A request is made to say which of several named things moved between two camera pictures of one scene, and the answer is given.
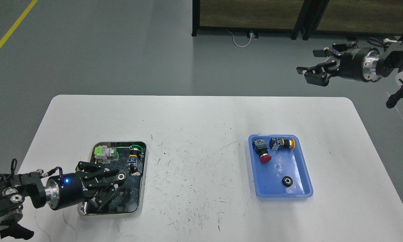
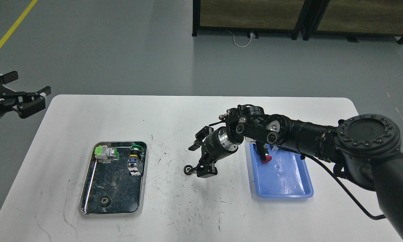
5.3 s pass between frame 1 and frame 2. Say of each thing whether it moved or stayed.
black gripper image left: moved
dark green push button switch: stayed
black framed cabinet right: stayed
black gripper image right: moved
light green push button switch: stayed
